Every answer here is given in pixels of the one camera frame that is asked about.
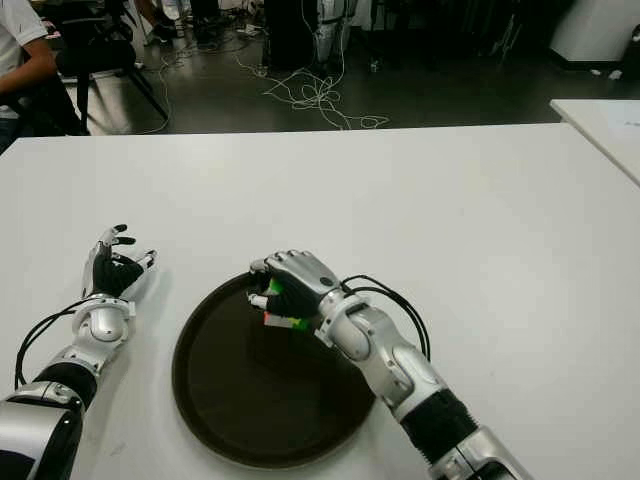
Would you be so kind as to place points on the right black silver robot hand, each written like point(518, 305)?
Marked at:
point(305, 280)

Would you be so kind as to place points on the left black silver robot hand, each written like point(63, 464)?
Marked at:
point(112, 275)

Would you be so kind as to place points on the multicoloured Rubik's cube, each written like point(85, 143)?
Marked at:
point(285, 322)

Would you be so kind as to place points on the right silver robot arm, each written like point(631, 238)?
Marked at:
point(400, 360)

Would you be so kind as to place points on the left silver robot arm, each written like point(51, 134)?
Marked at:
point(102, 325)

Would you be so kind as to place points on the dark brown round plate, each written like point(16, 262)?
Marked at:
point(250, 390)

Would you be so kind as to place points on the black office chair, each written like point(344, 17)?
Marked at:
point(100, 50)

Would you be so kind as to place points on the dark sneaker with white sole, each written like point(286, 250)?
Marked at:
point(161, 34)

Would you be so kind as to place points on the black floor cabinet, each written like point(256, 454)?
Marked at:
point(290, 32)

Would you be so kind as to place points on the seated person in white shirt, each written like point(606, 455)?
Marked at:
point(17, 40)

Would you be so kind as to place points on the white power strip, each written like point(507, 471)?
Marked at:
point(247, 30)

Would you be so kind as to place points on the white side table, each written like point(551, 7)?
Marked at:
point(600, 125)

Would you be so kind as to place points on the crumpled white paper scrap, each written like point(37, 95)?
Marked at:
point(615, 74)

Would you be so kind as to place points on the white cabinet with black base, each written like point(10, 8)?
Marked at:
point(585, 27)

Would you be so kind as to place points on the black bag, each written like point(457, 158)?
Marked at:
point(632, 52)

